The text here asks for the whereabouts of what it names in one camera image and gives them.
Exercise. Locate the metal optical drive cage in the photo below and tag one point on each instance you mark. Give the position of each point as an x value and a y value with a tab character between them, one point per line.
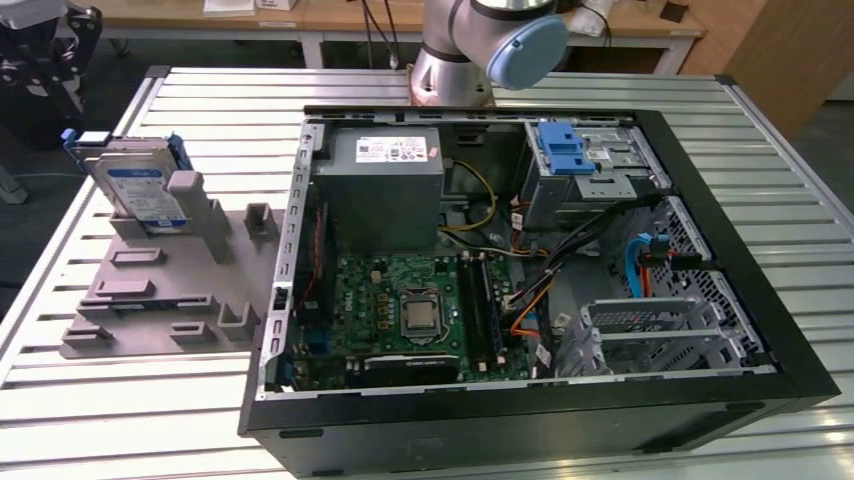
600	190

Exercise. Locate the grey power supply unit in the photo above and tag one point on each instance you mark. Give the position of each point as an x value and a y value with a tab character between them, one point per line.
380	210

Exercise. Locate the black PC case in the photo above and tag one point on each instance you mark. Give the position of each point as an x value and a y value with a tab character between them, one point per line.
467	425

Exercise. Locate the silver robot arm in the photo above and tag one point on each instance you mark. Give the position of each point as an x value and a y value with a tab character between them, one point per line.
447	50

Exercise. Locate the blue plastic drive latch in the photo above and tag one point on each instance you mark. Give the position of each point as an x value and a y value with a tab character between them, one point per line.
560	150

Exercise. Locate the black RAM stick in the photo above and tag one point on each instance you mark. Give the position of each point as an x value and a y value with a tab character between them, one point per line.
492	320

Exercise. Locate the silver CPU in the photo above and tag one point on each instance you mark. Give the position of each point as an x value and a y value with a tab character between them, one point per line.
420	317

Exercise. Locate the small dark box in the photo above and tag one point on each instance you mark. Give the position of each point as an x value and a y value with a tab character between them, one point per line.
673	13

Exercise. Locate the metal disk bay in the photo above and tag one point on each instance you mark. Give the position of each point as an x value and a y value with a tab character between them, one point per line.
660	335

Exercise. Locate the black graphics card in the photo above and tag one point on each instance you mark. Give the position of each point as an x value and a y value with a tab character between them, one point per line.
407	367

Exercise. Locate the wooden cabinet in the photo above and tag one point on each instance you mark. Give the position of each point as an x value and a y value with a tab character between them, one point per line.
787	50

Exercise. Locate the green motherboard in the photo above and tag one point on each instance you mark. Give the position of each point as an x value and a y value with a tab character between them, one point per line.
373	290

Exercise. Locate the white plastic bag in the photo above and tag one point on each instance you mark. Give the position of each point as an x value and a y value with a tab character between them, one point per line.
587	17

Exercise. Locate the grey parts rack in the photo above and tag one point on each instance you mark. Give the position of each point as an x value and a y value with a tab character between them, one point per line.
173	290

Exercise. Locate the hard disk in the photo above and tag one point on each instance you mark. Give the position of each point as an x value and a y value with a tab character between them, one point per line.
140	190

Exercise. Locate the wooden desk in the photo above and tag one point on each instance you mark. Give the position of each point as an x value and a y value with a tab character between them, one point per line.
200	22

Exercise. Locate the small white box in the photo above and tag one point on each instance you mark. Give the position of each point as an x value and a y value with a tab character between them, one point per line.
276	4

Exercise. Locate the CPU socket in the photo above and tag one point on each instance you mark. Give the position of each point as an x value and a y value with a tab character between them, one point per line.
421	293

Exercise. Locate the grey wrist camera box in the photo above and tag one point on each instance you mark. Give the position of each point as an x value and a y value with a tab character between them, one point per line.
29	10

